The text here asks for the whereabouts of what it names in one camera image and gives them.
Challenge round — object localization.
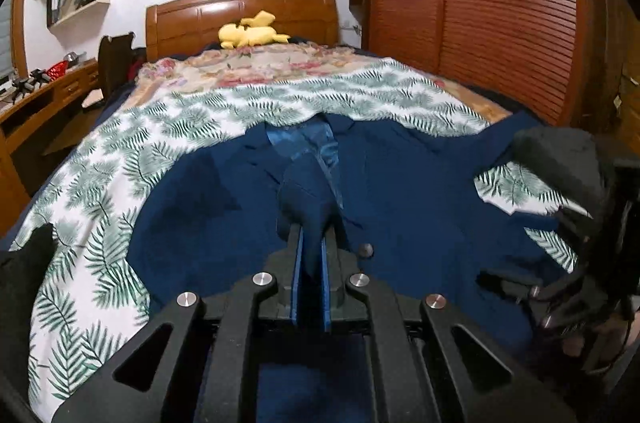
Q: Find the navy blue suit jacket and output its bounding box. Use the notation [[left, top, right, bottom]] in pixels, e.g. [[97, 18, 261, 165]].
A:
[[124, 112, 566, 423]]

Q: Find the green leaf print bedsheet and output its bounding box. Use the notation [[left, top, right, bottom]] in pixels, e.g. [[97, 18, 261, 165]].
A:
[[8, 56, 591, 421]]

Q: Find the black garment right side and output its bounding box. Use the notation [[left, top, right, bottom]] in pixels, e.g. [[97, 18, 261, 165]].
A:
[[511, 126, 610, 221]]

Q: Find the wooden door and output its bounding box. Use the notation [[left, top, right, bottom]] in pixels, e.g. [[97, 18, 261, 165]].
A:
[[601, 0, 639, 153]]

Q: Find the floral quilt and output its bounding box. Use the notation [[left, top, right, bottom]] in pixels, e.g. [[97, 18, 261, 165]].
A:
[[117, 42, 509, 136]]

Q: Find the wooden desk cabinet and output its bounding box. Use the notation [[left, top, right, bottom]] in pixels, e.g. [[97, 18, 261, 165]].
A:
[[1, 59, 99, 233]]

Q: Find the dark wooden chair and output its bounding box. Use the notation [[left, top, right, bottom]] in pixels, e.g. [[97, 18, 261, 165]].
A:
[[81, 32, 134, 110]]

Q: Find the wooden slatted wardrobe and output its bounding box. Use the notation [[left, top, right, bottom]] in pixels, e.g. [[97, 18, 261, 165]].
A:
[[348, 0, 601, 130]]

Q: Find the red basket on desk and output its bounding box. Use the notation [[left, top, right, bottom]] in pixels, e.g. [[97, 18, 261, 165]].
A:
[[46, 60, 68, 80]]

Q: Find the yellow plush toy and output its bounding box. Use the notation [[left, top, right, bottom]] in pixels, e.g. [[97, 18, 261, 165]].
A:
[[218, 10, 290, 49]]

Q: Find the wooden headboard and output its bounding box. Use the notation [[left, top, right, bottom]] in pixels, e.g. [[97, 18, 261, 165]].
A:
[[145, 0, 340, 62]]

